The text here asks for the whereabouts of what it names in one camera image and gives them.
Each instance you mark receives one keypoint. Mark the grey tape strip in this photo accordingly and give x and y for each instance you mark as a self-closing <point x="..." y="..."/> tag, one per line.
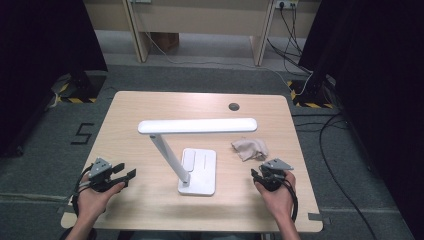
<point x="318" y="217"/>
<point x="63" y="210"/>

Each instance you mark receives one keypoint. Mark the person's left hand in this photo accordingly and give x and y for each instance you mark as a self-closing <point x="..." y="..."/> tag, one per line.
<point x="91" y="205"/>

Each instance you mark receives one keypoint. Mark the striped stand base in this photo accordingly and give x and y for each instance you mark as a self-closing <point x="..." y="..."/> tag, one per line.
<point x="86" y="88"/>
<point x="310" y="95"/>

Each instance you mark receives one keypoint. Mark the white power strip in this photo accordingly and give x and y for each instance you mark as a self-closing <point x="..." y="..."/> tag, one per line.
<point x="286" y="3"/>

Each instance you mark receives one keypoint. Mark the white desk lamp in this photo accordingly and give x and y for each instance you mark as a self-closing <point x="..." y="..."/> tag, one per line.
<point x="196" y="125"/>

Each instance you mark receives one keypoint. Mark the brown cardboard box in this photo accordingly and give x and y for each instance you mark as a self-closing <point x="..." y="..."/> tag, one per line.
<point x="165" y="40"/>

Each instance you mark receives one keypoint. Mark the black curtain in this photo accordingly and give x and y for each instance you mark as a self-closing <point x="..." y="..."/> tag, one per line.
<point x="376" y="83"/>
<point x="36" y="50"/>

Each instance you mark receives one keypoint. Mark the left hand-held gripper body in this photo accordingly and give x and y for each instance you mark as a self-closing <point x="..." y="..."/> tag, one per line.
<point x="100" y="173"/>

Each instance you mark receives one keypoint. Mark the beige cloth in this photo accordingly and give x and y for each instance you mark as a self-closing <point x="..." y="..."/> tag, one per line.
<point x="250" y="148"/>

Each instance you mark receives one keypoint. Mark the person's right hand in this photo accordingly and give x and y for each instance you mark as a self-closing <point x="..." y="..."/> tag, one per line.
<point x="280" y="201"/>

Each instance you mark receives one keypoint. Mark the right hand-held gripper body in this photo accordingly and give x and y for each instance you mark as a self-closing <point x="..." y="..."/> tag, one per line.
<point x="273" y="176"/>

